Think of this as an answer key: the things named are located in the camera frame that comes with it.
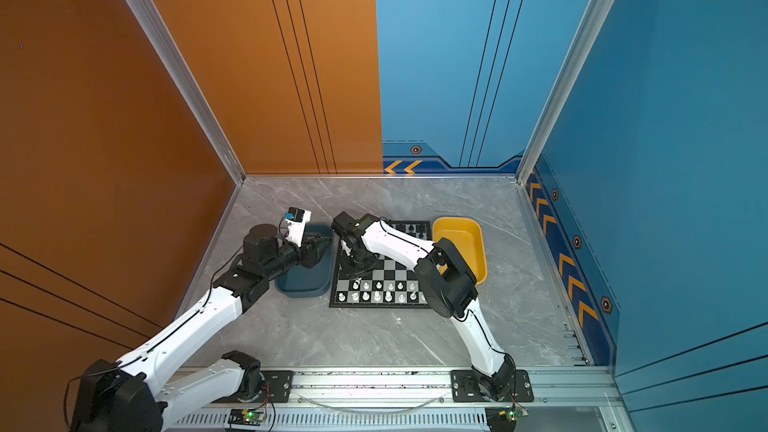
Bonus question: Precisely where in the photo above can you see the teal plastic tray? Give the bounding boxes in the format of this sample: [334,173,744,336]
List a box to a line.
[275,224,334,298]

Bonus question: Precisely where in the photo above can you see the black and white chessboard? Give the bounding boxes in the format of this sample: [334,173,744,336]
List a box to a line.
[329,215,432,309]

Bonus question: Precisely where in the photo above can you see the green circuit board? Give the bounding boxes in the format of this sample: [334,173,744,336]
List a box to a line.
[499,408,519,422]
[227,409,268,427]

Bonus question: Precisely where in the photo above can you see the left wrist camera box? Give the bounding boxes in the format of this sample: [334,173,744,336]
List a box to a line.
[284,207,312,248]

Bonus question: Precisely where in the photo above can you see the left green circuit board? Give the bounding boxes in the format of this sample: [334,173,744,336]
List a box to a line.
[227,409,268,427]

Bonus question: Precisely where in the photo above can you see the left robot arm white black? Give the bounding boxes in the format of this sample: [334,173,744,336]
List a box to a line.
[65,224,333,431]

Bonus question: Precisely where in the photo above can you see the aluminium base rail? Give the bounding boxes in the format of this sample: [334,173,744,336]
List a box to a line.
[122,365,625,409]

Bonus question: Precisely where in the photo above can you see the yellow plastic tray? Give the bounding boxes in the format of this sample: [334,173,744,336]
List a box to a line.
[432,217,488,284]

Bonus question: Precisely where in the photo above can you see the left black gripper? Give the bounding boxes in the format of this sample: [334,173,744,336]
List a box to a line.
[263,231,333,282]

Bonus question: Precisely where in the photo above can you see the right green circuit board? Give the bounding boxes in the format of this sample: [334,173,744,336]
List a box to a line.
[499,408,519,422]

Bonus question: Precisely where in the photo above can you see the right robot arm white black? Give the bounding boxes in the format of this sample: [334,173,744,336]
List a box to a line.
[332,212,517,401]

